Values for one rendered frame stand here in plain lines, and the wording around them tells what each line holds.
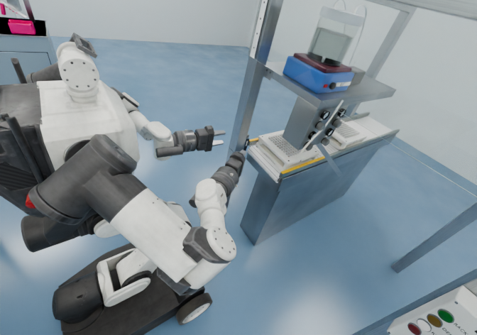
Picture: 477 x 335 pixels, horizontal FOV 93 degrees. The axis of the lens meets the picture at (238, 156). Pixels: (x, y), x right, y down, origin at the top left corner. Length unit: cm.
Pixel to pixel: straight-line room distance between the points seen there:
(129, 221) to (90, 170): 11
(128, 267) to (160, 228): 90
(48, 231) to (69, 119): 38
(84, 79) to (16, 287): 146
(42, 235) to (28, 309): 92
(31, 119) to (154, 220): 32
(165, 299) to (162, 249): 101
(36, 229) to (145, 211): 51
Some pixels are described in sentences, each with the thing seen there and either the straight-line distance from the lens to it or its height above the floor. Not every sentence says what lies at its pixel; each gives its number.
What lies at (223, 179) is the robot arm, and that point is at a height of 102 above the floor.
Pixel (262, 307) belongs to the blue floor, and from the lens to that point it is 169.
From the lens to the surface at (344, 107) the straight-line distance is 76.
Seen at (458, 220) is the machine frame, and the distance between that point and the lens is 198.
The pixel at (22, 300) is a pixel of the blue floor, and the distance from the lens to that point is 182.
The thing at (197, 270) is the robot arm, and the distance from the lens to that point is 50.
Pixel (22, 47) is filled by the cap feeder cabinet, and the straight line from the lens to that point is 292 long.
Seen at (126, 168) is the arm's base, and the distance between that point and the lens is 47.
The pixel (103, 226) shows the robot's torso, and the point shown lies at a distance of 87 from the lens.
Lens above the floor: 154
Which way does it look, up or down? 38 degrees down
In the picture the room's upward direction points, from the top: 15 degrees clockwise
